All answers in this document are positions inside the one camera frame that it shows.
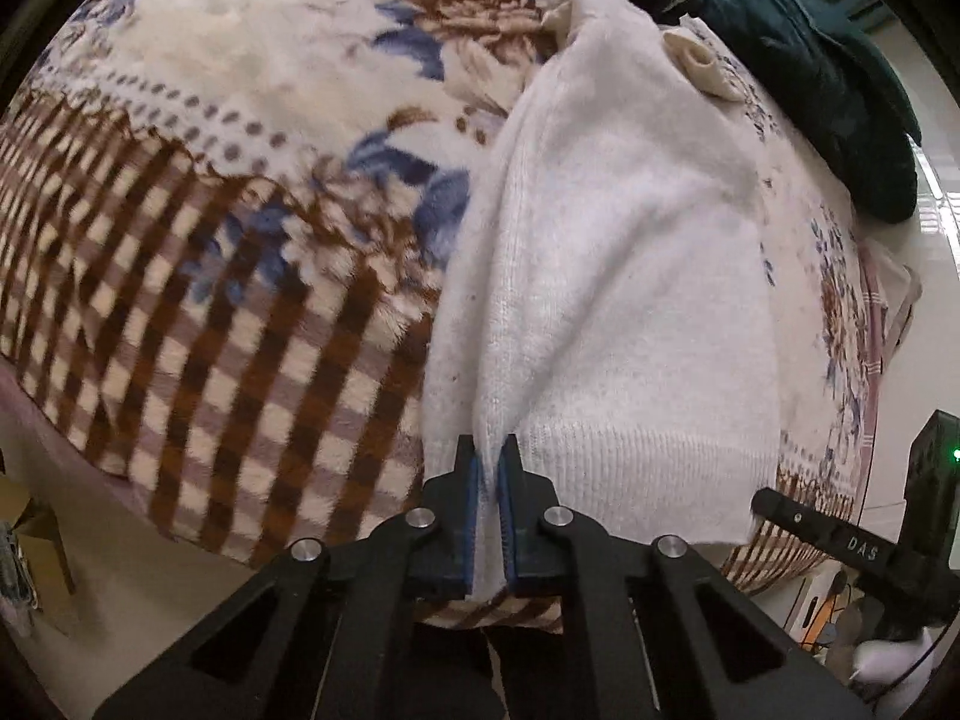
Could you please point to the beige folded cloth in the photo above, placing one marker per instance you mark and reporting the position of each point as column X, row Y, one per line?
column 895, row 289

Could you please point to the dark teal plush blanket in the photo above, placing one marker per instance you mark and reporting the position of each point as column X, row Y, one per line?
column 838, row 90

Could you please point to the white knit sweater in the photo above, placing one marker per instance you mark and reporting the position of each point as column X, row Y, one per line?
column 606, row 304

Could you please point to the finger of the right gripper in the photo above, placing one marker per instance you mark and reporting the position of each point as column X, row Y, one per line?
column 825, row 532

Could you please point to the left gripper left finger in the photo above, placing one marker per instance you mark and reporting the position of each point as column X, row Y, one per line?
column 319, row 632

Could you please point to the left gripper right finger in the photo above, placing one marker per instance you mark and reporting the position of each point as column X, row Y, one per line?
column 655, row 631

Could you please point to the white bed headboard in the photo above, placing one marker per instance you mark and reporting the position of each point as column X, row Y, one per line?
column 923, row 374

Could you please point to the cardboard box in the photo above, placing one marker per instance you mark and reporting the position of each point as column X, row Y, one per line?
column 35, row 572

